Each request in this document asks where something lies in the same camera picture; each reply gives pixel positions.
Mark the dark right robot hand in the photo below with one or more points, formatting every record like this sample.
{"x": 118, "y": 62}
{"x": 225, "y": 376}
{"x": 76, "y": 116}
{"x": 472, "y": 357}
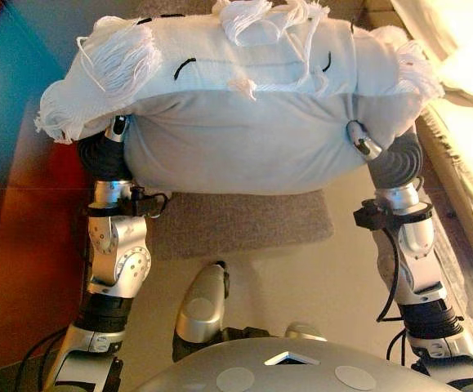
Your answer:
{"x": 399, "y": 163}

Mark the dark left robot hand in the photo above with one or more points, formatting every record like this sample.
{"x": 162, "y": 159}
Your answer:
{"x": 103, "y": 157}

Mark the white tasselled cushion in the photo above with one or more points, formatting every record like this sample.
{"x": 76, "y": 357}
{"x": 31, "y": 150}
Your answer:
{"x": 240, "y": 122}

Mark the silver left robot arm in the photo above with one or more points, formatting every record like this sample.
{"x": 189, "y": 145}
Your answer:
{"x": 109, "y": 269}

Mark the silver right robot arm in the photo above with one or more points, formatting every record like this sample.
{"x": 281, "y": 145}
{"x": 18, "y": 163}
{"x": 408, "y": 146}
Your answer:
{"x": 420, "y": 269}

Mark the glossy dark cabinet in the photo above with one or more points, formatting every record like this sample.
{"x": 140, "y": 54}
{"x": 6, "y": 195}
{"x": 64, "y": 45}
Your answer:
{"x": 11, "y": 204}

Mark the grey fabric tub armchair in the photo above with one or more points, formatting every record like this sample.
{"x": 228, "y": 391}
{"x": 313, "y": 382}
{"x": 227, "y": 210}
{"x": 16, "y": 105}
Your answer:
{"x": 244, "y": 224}

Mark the silver left robot leg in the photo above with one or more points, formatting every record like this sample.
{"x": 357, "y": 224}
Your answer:
{"x": 201, "y": 306}

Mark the silver robot leg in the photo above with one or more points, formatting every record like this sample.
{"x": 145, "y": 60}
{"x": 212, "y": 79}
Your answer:
{"x": 303, "y": 331}
{"x": 201, "y": 306}

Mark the silver right robot leg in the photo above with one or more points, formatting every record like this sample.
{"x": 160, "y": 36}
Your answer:
{"x": 303, "y": 331}

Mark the silver robot torso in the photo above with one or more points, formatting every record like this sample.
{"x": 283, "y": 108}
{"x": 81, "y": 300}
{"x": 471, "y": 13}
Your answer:
{"x": 293, "y": 371}

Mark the tan upholstered bed frame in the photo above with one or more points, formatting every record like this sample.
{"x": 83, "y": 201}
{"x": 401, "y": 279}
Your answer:
{"x": 444, "y": 163}

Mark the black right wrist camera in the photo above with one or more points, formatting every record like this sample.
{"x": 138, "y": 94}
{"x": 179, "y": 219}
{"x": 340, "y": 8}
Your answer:
{"x": 369, "y": 214}

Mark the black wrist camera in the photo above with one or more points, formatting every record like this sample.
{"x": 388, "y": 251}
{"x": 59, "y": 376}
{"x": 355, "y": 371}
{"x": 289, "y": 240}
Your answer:
{"x": 148, "y": 202}
{"x": 369, "y": 214}

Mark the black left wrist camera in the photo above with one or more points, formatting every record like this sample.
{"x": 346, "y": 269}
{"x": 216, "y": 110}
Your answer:
{"x": 148, "y": 202}

